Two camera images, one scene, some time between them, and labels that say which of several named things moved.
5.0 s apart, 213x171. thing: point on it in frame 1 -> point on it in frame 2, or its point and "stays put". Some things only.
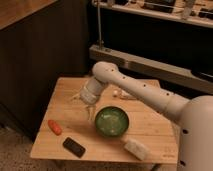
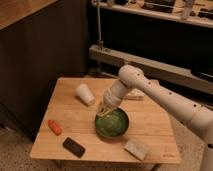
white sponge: (138, 149) stays put
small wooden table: (126, 128) stays put
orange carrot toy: (55, 128) stays put
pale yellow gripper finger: (90, 112) -> (101, 109)
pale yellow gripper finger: (94, 109) -> (110, 110)
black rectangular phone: (74, 147) stays put
